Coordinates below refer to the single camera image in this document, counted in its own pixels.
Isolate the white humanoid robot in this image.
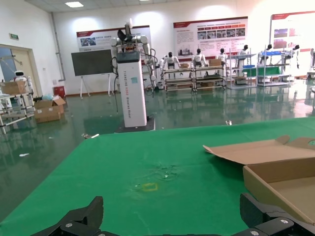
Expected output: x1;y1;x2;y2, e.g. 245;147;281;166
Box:
290;44;301;69
159;51;182;74
260;44;274;62
235;44;250;74
191;48;210;68
216;48;229;67

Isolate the small white round-head robot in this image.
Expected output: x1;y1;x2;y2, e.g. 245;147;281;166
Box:
12;70;33;87

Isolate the wall poster with dark photos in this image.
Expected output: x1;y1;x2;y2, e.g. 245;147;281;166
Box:
270;10;315;54

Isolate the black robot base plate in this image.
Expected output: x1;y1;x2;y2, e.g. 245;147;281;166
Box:
114;115;156;134

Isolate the yellow tape square outline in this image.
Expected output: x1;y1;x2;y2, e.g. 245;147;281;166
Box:
141;182;158;193

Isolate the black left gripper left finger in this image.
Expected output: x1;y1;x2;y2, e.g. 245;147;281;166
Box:
31;196;109;236

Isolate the wide red white wall poster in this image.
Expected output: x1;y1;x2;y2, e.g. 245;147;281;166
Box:
173;16;249;59

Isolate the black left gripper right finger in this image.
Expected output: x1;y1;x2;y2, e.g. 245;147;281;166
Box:
236;193;315;236

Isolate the green table cloth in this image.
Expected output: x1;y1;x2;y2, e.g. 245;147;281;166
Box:
0;117;315;236

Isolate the white pipe rack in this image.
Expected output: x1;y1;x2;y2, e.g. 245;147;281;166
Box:
0;81;35;135

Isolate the wall poster with photo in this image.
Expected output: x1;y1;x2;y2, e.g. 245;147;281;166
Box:
75;24;152;53

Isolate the grey metal shelf rack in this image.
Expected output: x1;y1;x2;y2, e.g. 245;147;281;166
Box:
256;50;291;87
226;52;258;89

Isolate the roller workbench rack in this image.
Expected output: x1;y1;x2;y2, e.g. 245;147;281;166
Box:
194;65;226;91
163;67;195;92

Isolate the open cardboard box with flaps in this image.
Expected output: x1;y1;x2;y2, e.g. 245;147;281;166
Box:
34;96;66;114

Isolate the beige door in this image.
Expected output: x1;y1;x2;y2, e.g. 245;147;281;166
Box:
0;44;38;99

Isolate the grey wall pipe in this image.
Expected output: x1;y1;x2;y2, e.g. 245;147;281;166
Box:
51;11;66;82

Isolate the open brown cardboard box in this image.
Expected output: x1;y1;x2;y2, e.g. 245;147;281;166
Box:
202;134;315;225

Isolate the black display on stand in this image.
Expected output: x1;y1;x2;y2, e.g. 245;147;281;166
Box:
71;49;114;97

